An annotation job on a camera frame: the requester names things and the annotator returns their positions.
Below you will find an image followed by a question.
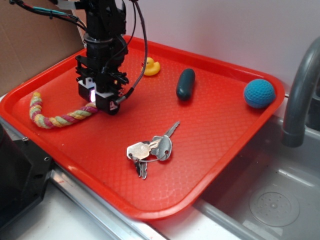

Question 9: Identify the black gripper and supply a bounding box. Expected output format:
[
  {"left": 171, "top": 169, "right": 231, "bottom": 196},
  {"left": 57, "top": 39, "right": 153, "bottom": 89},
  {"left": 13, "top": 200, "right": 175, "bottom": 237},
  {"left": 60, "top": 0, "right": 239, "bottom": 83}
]
[{"left": 75, "top": 55, "right": 129, "bottom": 97}]

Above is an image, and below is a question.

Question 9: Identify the multicolored twisted rope toy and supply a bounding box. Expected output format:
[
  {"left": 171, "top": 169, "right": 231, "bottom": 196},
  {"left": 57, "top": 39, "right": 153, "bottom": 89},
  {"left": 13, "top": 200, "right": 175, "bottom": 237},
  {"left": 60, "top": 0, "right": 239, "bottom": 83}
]
[{"left": 29, "top": 92, "right": 98, "bottom": 129}]

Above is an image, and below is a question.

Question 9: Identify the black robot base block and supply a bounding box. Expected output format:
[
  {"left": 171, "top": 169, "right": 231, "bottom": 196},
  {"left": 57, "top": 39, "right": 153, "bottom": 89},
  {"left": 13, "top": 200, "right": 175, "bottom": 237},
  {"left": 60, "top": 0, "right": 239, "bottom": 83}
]
[{"left": 0, "top": 126, "right": 54, "bottom": 230}]

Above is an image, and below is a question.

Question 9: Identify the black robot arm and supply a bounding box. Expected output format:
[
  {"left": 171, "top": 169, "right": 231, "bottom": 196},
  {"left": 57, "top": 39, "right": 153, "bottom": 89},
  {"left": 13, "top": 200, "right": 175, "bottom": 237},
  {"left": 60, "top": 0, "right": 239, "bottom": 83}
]
[{"left": 53, "top": 0, "right": 129, "bottom": 96}]

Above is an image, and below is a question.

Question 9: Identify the yellow rubber duck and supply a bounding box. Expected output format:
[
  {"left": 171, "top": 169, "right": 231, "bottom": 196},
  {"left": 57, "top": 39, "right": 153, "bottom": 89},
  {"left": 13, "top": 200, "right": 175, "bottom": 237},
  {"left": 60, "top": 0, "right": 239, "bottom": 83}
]
[{"left": 141, "top": 57, "right": 161, "bottom": 76}]

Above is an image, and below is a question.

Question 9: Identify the brown cardboard panel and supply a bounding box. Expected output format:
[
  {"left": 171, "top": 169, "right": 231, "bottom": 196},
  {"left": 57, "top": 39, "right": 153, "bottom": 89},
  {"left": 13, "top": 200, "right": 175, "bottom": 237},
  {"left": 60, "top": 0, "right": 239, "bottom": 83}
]
[{"left": 0, "top": 0, "right": 84, "bottom": 95}]

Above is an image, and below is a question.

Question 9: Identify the dark teal oblong capsule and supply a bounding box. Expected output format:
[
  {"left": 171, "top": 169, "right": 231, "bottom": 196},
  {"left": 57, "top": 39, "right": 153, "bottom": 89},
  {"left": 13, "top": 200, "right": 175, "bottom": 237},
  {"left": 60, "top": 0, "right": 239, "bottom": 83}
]
[{"left": 176, "top": 68, "right": 196, "bottom": 101}]

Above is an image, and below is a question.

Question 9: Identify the silver key square head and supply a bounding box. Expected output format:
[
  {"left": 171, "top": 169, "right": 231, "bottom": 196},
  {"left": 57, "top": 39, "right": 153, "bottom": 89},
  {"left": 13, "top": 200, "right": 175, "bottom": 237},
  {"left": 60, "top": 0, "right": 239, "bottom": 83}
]
[{"left": 126, "top": 139, "right": 161, "bottom": 161}]

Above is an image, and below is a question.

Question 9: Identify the red plastic tray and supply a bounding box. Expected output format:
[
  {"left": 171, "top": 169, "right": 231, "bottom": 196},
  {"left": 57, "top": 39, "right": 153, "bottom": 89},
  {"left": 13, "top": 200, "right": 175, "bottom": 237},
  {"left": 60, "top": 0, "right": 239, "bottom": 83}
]
[{"left": 0, "top": 42, "right": 285, "bottom": 221}]

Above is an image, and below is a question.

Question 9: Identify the silver key long blade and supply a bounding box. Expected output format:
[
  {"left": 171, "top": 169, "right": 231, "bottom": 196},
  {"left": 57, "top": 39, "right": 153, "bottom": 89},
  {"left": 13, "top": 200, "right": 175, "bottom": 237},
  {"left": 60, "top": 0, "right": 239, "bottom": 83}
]
[{"left": 151, "top": 121, "right": 180, "bottom": 161}]

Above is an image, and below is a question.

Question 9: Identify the small silver keys pair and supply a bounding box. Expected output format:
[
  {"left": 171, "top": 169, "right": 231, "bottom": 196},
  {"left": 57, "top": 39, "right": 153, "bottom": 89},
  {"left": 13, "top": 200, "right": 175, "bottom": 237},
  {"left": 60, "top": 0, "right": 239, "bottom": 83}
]
[{"left": 133, "top": 158, "right": 148, "bottom": 180}]

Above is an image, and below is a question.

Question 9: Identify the blue dimpled ball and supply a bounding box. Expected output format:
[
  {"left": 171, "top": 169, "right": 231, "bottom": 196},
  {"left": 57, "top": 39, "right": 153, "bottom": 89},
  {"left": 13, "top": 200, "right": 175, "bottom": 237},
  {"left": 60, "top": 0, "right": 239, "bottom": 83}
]
[{"left": 243, "top": 79, "right": 276, "bottom": 109}]

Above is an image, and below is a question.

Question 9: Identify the gray sink faucet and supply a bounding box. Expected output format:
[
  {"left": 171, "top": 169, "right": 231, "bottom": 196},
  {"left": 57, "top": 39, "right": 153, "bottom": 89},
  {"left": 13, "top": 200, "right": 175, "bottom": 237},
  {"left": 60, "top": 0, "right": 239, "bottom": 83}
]
[{"left": 281, "top": 38, "right": 320, "bottom": 148}]

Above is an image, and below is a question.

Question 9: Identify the gray plastic sink basin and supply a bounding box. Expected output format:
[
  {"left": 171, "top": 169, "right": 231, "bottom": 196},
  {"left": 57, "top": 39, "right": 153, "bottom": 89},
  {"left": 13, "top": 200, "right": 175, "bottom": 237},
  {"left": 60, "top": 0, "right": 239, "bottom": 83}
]
[{"left": 194, "top": 117, "right": 320, "bottom": 240}]

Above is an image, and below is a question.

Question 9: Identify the braided gray cable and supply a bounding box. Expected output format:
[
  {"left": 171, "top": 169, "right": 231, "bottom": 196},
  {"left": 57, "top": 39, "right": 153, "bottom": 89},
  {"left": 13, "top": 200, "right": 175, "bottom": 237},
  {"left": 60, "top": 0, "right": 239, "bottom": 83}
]
[{"left": 114, "top": 0, "right": 149, "bottom": 106}]

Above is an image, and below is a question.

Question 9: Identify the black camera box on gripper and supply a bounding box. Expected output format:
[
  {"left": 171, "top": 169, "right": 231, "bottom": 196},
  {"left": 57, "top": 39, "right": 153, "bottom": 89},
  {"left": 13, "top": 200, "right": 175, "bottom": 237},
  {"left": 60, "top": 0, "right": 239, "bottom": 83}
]
[{"left": 77, "top": 77, "right": 120, "bottom": 116}]

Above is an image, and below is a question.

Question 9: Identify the black cable bundle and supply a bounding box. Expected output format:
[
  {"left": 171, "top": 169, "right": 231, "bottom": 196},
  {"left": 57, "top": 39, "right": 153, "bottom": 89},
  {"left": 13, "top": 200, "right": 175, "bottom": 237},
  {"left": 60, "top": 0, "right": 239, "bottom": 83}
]
[{"left": 9, "top": 0, "right": 88, "bottom": 32}]

